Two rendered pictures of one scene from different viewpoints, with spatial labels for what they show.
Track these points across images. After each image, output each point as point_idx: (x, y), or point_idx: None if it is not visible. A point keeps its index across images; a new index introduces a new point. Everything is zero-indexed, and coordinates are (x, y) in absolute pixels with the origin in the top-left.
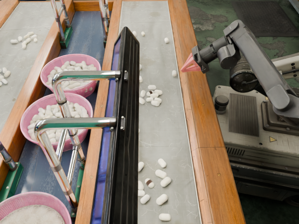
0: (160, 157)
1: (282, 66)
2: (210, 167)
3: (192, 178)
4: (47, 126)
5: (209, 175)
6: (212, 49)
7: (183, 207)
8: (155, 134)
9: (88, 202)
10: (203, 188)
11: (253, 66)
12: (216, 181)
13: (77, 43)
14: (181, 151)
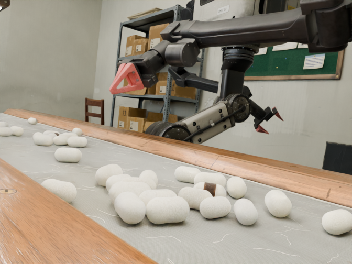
0: (170, 177)
1: (211, 113)
2: (271, 163)
3: (262, 186)
4: None
5: (285, 167)
6: (155, 51)
7: (323, 211)
8: (118, 163)
9: (64, 238)
10: (303, 180)
11: (240, 25)
12: (304, 169)
13: None
14: None
